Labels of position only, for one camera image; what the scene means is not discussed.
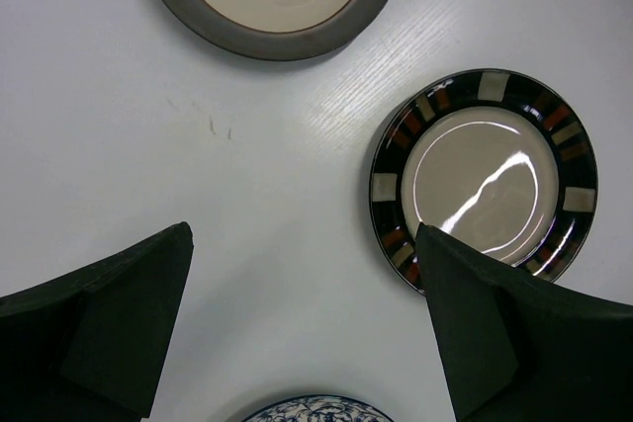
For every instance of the blue white floral plate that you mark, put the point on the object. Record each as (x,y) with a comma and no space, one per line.
(319,408)

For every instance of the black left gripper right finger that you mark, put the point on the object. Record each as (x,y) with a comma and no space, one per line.
(516,348)

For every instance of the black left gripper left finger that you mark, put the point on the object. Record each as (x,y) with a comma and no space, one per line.
(91,345)

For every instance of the black striped rim plate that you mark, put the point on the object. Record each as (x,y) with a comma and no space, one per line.
(492,157)

